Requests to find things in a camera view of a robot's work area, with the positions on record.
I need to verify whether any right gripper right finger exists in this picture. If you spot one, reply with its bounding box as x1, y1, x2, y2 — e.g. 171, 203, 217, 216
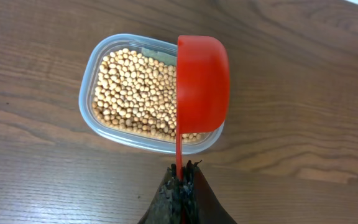
181, 160, 237, 224

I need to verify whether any clear plastic container of beans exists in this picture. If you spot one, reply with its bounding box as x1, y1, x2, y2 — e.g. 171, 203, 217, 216
78, 34, 225, 154

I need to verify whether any red plastic measuring scoop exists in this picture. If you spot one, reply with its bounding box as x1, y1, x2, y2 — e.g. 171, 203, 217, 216
176, 35, 230, 180

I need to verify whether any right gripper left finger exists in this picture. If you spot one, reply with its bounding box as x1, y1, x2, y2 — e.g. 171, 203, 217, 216
138, 164, 183, 224

